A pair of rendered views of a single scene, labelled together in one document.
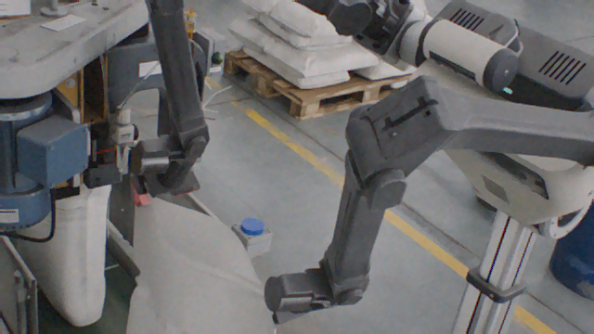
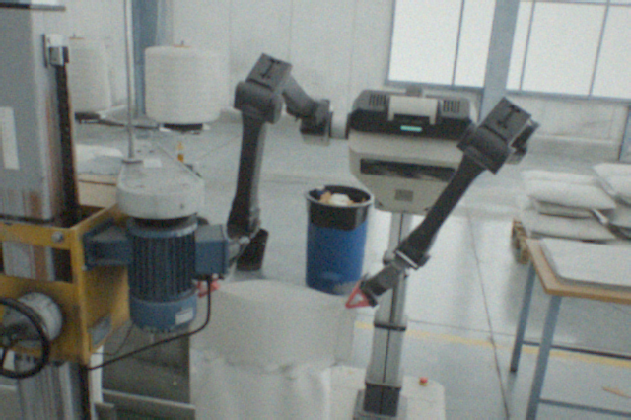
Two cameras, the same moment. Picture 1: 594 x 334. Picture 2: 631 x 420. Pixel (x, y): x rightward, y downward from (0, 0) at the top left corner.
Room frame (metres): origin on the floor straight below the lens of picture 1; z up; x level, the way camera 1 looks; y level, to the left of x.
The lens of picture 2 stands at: (-0.01, 0.99, 1.77)
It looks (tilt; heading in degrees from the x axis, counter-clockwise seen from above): 18 degrees down; 322
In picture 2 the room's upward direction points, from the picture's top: 4 degrees clockwise
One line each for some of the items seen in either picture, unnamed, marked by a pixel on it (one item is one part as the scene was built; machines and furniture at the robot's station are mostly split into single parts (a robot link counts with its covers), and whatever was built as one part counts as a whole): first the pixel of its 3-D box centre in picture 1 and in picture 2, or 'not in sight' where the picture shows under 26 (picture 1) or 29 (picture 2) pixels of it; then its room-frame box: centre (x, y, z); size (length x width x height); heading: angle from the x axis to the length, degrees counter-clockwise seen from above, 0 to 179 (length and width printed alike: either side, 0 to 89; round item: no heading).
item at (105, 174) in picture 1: (99, 170); not in sight; (1.41, 0.44, 1.04); 0.08 x 0.06 x 0.05; 133
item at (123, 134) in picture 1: (123, 138); not in sight; (1.39, 0.38, 1.14); 0.05 x 0.04 x 0.16; 133
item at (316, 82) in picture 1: (294, 59); not in sight; (4.44, 0.14, 0.20); 0.66 x 0.44 x 0.12; 43
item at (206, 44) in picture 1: (207, 52); (184, 175); (1.60, 0.25, 1.28); 0.08 x 0.05 x 0.09; 43
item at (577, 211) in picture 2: not in sight; (556, 200); (2.48, -3.46, 0.44); 0.66 x 0.43 x 0.13; 133
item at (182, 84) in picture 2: not in sight; (182, 84); (1.24, 0.42, 1.61); 0.17 x 0.17 x 0.17
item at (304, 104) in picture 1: (329, 70); not in sight; (4.70, -0.10, 0.07); 1.20 x 0.82 x 0.14; 135
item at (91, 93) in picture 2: not in sight; (77, 74); (1.43, 0.60, 1.61); 0.15 x 0.14 x 0.17; 43
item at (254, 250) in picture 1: (251, 237); not in sight; (1.57, 0.09, 0.81); 0.08 x 0.08 x 0.06; 43
